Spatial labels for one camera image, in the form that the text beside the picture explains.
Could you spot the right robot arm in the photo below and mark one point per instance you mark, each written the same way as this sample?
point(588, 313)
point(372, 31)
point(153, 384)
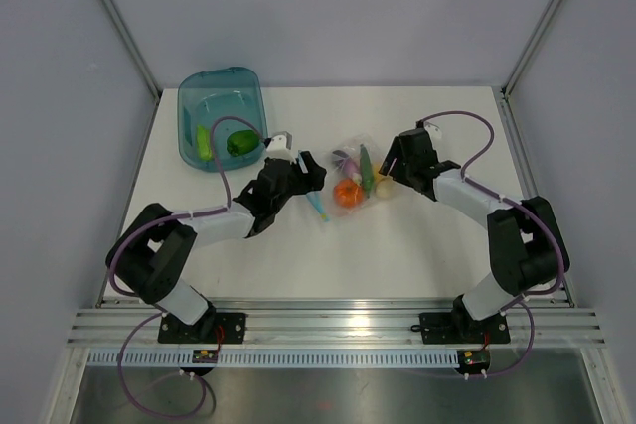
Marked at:
point(525, 246)

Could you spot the yellow toy vegetable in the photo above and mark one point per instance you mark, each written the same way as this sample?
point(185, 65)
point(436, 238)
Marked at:
point(378, 176)

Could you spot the purple toy eggplant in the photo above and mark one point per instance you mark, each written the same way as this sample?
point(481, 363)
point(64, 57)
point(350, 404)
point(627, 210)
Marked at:
point(347, 166)

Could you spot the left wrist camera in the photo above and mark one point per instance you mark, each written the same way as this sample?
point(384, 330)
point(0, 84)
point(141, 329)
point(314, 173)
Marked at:
point(278, 146)

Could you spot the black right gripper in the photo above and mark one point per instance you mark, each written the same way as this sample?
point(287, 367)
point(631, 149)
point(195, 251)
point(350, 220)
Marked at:
point(396, 151)

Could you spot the aluminium frame post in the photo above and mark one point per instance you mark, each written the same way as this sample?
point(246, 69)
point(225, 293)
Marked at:
point(532, 46)
point(124, 35)

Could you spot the clear zip top bag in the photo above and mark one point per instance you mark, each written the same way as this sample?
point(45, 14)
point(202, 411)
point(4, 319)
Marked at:
point(322, 202)

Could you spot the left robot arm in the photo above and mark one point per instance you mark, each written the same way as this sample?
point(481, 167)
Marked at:
point(150, 256)

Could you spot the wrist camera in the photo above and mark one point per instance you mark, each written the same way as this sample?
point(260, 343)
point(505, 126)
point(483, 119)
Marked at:
point(278, 146)
point(434, 131)

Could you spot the orange toy pumpkin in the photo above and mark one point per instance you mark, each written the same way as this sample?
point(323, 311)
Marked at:
point(347, 194)

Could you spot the right aluminium frame post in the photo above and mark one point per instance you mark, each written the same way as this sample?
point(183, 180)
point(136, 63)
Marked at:
point(532, 46)

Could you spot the white toy garlic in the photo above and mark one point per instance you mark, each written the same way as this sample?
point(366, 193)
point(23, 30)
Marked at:
point(384, 189)

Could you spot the light green toy vegetable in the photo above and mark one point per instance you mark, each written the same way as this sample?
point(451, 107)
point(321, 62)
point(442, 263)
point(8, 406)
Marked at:
point(203, 144)

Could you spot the teal plastic bin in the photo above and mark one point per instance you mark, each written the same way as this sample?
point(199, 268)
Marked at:
point(224, 101)

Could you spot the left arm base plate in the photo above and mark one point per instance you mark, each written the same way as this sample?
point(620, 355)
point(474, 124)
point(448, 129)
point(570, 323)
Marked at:
point(229, 328)

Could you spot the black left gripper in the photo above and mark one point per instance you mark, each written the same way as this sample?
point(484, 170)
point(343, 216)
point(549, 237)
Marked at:
point(312, 180)

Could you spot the left aluminium frame post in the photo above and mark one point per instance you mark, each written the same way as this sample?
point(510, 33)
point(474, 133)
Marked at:
point(124, 35)

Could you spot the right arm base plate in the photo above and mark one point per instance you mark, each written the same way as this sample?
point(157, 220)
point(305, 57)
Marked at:
point(440, 328)

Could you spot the white slotted cable duct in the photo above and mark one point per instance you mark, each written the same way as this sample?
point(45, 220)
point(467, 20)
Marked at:
point(236, 358)

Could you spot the aluminium mounting rail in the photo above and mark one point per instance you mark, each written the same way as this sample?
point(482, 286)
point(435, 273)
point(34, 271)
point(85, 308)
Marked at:
point(345, 324)

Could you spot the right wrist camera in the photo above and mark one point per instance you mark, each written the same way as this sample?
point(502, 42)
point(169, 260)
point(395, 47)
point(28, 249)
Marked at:
point(434, 131)

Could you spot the green toy bell pepper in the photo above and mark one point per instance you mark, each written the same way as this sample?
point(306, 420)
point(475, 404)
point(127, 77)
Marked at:
point(242, 142)

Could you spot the dark green toy chili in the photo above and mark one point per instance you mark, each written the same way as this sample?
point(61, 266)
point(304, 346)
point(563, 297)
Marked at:
point(366, 168)

